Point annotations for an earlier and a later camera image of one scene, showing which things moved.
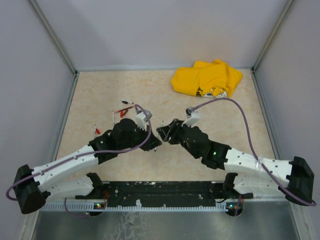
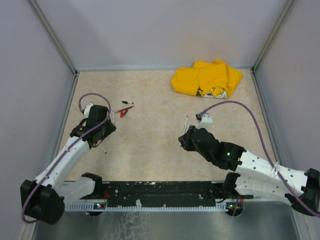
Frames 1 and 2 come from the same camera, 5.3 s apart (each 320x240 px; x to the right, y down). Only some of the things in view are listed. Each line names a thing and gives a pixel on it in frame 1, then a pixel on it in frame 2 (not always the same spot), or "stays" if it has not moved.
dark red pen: [124, 109] stays
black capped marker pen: [126, 102] stays
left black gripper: [153, 143] → [111, 128]
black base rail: [163, 193] stays
